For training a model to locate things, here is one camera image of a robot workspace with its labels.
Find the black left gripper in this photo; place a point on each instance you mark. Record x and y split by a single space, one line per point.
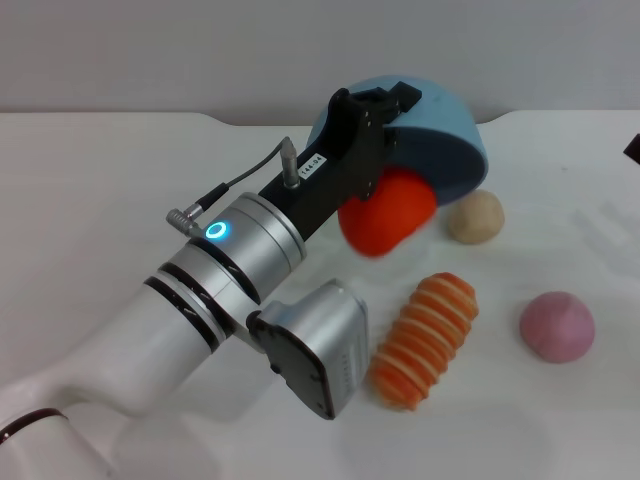
340 165

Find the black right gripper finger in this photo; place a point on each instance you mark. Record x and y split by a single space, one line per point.
635 149

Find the blue bowl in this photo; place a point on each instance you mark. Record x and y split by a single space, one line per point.
440 130

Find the orange toy fruit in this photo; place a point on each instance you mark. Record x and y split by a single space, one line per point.
390 215

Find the beige round bun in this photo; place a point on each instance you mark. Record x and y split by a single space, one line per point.
475 217

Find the pink round bun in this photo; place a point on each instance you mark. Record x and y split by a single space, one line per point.
557 327

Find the orange striped bread loaf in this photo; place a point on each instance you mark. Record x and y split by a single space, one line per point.
425 340

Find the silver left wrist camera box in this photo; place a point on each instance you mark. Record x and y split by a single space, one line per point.
320 340

